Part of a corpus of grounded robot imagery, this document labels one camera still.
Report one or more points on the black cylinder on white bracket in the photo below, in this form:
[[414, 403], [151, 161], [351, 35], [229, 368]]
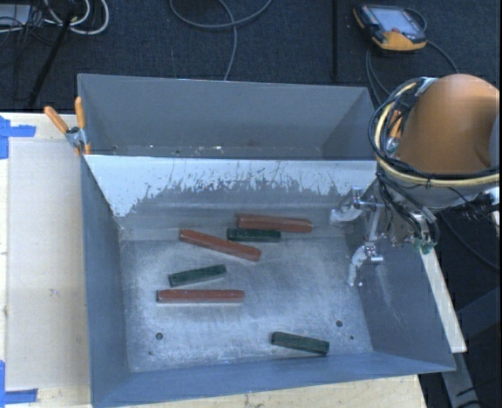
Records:
[[476, 204]]

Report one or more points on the grey metal bin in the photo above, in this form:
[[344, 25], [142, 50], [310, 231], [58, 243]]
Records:
[[251, 313]]

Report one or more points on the red-brown flat block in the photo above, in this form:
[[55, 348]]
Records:
[[219, 245], [274, 223], [200, 296]]

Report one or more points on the dark green flat block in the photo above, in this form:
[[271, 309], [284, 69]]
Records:
[[253, 235], [300, 343], [197, 275]]

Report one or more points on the pale wood flat board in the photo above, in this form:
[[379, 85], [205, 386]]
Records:
[[42, 262]]

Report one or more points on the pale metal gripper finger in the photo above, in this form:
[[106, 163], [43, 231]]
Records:
[[357, 259], [343, 216]]

